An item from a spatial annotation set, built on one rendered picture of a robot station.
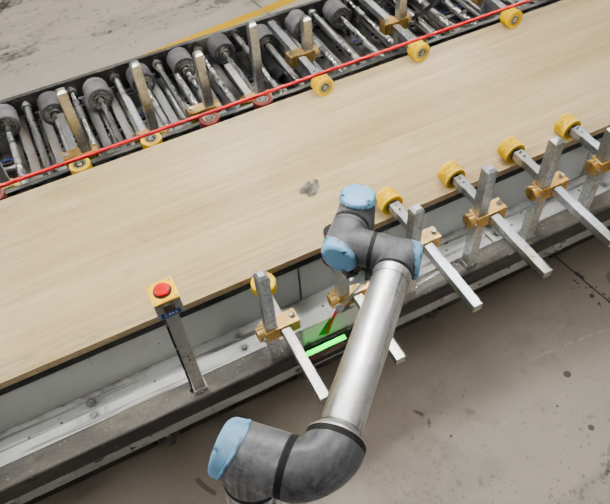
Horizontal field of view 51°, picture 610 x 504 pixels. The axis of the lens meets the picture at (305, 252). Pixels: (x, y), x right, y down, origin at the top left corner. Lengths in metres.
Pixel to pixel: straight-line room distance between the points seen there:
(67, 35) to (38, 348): 3.39
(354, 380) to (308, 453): 0.18
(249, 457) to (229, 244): 1.08
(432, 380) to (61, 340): 1.55
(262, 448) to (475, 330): 1.97
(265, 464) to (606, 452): 1.93
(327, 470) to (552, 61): 2.15
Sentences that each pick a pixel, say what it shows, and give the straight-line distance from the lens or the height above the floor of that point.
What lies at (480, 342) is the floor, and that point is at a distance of 3.00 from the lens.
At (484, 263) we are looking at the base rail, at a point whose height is 0.70.
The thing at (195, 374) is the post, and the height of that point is 0.81.
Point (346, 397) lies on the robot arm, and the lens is 1.24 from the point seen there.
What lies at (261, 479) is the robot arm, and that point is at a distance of 1.18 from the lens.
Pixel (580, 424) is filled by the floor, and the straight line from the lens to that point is 2.92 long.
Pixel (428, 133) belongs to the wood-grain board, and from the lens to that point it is 2.49.
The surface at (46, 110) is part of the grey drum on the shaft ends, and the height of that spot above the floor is 0.83.
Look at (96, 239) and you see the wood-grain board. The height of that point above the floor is 0.90.
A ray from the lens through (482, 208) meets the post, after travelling 2.09.
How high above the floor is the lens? 2.52
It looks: 51 degrees down
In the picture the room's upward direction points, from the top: 5 degrees counter-clockwise
